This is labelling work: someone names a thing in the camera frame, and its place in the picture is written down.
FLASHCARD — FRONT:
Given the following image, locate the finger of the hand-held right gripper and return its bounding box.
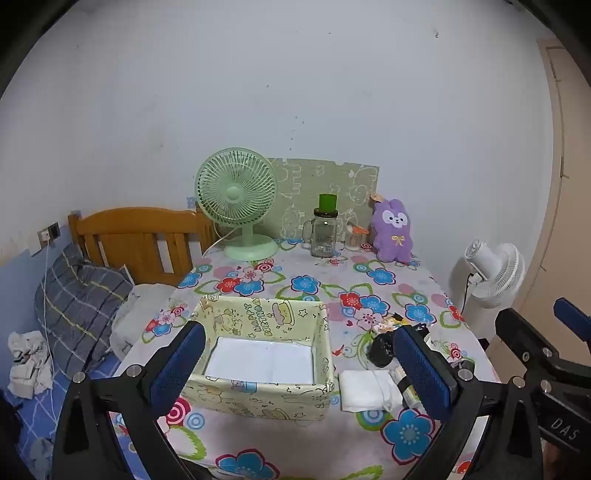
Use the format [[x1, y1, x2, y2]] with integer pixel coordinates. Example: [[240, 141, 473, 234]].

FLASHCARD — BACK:
[[553, 297, 591, 344], [495, 307, 591, 394]]

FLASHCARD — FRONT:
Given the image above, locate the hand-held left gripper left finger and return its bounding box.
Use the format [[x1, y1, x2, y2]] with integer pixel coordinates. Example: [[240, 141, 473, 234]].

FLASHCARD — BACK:
[[52, 320, 207, 480]]

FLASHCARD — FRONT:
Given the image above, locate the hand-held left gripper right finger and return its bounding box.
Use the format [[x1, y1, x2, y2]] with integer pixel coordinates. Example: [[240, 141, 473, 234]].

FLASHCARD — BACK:
[[392, 325, 548, 480]]

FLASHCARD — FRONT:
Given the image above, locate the small white tube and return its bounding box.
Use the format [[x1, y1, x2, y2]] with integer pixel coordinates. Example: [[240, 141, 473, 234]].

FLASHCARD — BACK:
[[390, 367, 426, 409]]

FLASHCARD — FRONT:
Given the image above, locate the black cloth bundle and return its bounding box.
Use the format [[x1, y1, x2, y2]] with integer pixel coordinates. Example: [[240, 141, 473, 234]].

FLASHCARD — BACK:
[[367, 325, 404, 369]]

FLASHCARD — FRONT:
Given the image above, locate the yellow cartoon packet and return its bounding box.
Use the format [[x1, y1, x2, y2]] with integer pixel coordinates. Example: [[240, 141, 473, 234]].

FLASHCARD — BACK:
[[373, 313, 409, 334]]

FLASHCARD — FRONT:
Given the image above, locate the white cloth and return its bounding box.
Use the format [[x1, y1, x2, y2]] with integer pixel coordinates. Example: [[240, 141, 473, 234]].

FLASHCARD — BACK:
[[7, 330, 54, 400], [339, 369, 403, 412]]

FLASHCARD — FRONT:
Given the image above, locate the yellow fabric storage box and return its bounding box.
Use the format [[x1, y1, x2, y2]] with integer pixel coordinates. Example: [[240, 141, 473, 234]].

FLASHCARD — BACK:
[[179, 295, 335, 422]]

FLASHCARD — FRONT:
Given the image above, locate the white bedding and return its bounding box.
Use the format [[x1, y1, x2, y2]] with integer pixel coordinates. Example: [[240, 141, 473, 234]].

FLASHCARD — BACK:
[[111, 282, 178, 361]]

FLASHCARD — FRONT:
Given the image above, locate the grey plaid pillow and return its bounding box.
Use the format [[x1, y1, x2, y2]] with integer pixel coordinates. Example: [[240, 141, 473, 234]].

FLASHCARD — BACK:
[[34, 243, 134, 376]]

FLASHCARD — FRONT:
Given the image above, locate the beige door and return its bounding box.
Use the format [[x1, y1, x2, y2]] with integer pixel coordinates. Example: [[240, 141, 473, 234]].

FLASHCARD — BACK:
[[485, 39, 591, 384]]

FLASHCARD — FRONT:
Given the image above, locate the purple plush bunny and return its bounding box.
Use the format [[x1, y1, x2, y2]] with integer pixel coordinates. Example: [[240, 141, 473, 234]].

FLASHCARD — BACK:
[[368, 193, 419, 265]]

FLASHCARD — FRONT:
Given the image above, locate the floral tablecloth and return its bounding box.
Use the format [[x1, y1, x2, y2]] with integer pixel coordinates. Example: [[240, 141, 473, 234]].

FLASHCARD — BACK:
[[113, 237, 502, 480]]

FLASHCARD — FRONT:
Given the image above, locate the blue checked bed sheet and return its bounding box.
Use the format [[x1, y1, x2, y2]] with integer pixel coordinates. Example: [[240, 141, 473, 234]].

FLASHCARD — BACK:
[[7, 355, 153, 480]]

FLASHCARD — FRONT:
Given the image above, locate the wooden headboard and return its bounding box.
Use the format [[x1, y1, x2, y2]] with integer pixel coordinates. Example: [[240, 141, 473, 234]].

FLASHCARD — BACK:
[[68, 207, 218, 287]]

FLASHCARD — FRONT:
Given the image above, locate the small glass orange lid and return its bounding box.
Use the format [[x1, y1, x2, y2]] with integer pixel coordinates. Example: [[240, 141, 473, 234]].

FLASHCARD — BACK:
[[345, 222, 370, 251]]

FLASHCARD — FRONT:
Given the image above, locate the crumpled white cloth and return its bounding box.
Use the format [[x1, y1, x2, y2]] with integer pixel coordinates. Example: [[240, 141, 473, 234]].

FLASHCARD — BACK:
[[7, 330, 54, 400]]

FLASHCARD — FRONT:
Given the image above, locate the glass jar with green lid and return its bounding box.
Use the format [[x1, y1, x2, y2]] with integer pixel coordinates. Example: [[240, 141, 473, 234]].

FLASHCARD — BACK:
[[302, 194, 345, 258]]

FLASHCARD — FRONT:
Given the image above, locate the green desk fan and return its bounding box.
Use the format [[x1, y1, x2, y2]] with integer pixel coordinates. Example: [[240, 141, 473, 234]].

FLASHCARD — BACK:
[[195, 148, 279, 262]]

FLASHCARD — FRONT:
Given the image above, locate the green printed board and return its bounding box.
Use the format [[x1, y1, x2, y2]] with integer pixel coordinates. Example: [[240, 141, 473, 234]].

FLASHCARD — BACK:
[[267, 158, 380, 241]]

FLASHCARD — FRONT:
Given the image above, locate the black power cable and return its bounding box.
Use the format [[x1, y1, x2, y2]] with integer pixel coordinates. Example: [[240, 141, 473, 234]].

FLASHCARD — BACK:
[[463, 272, 481, 319]]

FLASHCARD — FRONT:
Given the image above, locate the white pedestal fan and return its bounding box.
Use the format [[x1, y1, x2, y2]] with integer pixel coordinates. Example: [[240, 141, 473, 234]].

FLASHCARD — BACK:
[[450, 239, 526, 333]]

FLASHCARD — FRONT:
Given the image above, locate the white desk fan cable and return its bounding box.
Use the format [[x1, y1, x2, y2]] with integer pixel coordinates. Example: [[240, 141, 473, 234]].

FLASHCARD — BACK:
[[202, 226, 229, 256]]

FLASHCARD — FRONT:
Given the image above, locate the white charging cable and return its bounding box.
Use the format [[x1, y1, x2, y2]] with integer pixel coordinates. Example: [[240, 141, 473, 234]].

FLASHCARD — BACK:
[[39, 237, 58, 416]]

